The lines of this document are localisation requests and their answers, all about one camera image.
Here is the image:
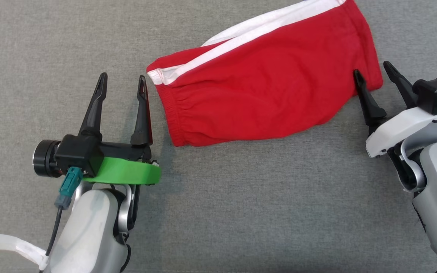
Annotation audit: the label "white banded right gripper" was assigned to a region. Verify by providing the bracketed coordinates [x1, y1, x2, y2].
[353, 60, 437, 192]

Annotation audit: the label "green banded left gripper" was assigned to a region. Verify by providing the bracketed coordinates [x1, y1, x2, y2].
[78, 72, 162, 228]

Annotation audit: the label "red shorts with white stripe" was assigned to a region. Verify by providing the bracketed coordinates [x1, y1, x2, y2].
[146, 0, 384, 148]

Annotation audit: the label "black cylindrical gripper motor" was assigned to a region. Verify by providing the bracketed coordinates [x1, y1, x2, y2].
[32, 139, 62, 178]

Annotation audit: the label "teal cable connector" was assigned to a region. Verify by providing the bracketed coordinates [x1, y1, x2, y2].
[54, 166, 84, 210]

